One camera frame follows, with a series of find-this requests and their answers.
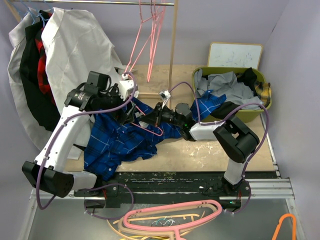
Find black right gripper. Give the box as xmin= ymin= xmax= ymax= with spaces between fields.
xmin=140 ymin=102 xmax=184 ymax=128

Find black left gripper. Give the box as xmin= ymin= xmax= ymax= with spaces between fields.
xmin=97 ymin=83 xmax=135 ymax=125

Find pink hanger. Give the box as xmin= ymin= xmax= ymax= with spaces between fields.
xmin=129 ymin=104 xmax=164 ymax=137
xmin=123 ymin=199 xmax=223 ymax=240

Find blue plaid shirt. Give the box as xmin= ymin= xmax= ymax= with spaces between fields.
xmin=83 ymin=90 xmax=227 ymax=183

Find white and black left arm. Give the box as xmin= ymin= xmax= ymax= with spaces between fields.
xmin=22 ymin=71 xmax=138 ymax=198

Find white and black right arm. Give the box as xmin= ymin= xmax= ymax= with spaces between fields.
xmin=138 ymin=102 xmax=260 ymax=196

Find white hanging shirt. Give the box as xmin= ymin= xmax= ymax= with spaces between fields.
xmin=7 ymin=8 xmax=125 ymax=150

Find red plaid hanging shirt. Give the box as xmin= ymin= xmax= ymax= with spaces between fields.
xmin=34 ymin=10 xmax=56 ymax=106

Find grey shirt in basket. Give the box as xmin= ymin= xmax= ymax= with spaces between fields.
xmin=193 ymin=69 xmax=263 ymax=114

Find blue hanger hooks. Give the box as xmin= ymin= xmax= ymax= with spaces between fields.
xmin=19 ymin=0 xmax=54 ymax=28

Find pink hanger in foreground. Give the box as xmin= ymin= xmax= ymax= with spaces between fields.
xmin=123 ymin=199 xmax=223 ymax=240

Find yellow hanger in foreground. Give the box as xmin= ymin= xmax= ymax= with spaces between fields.
xmin=122 ymin=235 xmax=170 ymax=240

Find orange hanger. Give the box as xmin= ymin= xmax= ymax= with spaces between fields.
xmin=271 ymin=213 xmax=298 ymax=240

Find black hanging garment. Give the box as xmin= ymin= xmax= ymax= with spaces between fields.
xmin=19 ymin=21 xmax=61 ymax=135

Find pink hangers on rack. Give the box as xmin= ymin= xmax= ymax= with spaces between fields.
xmin=125 ymin=0 xmax=166 ymax=83

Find small whiteboard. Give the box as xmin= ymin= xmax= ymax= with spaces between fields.
xmin=207 ymin=42 xmax=263 ymax=69

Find metal hanging rod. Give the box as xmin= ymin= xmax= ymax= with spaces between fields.
xmin=10 ymin=0 xmax=177 ymax=7

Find green laundry basket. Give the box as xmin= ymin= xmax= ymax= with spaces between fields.
xmin=192 ymin=67 xmax=272 ymax=123

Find black and yellow garment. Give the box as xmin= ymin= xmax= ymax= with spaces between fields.
xmin=209 ymin=66 xmax=273 ymax=121

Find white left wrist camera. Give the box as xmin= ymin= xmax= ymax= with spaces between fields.
xmin=118 ymin=73 xmax=134 ymax=101

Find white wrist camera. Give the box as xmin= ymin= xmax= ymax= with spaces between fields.
xmin=118 ymin=73 xmax=134 ymax=101
xmin=159 ymin=90 xmax=171 ymax=109

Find wooden garment rack frame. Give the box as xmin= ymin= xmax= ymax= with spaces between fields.
xmin=4 ymin=0 xmax=179 ymax=100

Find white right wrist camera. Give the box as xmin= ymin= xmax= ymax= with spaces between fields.
xmin=159 ymin=90 xmax=171 ymax=109

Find aluminium frame rail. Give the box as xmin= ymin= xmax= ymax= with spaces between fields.
xmin=20 ymin=160 xmax=296 ymax=240

